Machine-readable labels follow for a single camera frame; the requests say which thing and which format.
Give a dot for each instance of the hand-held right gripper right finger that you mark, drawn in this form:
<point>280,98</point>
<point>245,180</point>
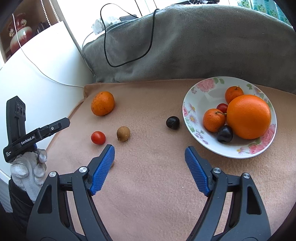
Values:
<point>196,171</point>

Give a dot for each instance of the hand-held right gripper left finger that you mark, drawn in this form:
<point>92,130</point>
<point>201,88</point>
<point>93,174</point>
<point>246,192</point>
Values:
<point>103,170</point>

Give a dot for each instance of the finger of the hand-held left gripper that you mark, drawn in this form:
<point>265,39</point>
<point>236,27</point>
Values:
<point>55,126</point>

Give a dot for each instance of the red cherry tomato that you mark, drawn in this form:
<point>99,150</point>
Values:
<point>222,107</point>
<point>98,137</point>

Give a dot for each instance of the brown kiwi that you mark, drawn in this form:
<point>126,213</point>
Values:
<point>123,133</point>

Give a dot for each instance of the dark purple plum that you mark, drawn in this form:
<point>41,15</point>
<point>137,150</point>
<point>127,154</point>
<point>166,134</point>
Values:
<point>224,134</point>
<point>172,122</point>

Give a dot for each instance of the large rough-skinned orange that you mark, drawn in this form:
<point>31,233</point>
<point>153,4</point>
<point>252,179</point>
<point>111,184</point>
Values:
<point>103,103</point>

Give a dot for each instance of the small tangerine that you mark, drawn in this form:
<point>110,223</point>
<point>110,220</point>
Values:
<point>214,120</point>
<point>234,93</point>

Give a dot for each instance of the floral white plate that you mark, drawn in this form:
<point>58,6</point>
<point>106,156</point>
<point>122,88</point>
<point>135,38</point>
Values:
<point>201,99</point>

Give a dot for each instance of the large smooth orange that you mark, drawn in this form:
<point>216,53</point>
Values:
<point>248,116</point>

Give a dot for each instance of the person's left forearm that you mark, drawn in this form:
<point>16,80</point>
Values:
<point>19,206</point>

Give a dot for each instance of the person's left hand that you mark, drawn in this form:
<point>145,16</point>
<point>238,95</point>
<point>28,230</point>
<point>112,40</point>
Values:
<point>27,171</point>

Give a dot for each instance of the white cabinet panel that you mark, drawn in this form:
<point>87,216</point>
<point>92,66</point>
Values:
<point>53,64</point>

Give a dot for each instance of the red vase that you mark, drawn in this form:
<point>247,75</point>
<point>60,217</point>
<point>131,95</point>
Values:
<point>19,39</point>

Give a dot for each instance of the row of dark books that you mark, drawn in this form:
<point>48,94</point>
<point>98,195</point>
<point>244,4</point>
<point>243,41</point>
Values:
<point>42,26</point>

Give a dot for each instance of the white power strip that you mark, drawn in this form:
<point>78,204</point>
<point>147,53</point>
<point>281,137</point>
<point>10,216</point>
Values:
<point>99,25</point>

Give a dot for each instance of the grey blanket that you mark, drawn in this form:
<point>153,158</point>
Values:
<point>196,46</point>

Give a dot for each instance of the dark grey power bank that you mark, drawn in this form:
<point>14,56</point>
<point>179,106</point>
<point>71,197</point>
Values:
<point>127,18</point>

